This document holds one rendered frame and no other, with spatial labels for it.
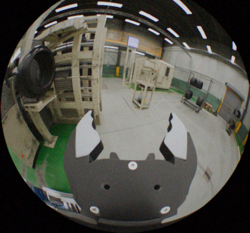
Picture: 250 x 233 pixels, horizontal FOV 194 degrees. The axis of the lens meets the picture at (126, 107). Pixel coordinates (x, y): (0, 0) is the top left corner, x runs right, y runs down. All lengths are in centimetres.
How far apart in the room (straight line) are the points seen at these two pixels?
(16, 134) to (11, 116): 24
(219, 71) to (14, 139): 1205
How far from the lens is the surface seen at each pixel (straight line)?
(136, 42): 438
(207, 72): 1061
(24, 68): 84
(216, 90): 1022
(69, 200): 53
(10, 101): 144
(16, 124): 144
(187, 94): 467
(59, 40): 128
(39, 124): 140
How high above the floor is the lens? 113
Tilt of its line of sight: 30 degrees down
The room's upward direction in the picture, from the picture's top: 9 degrees clockwise
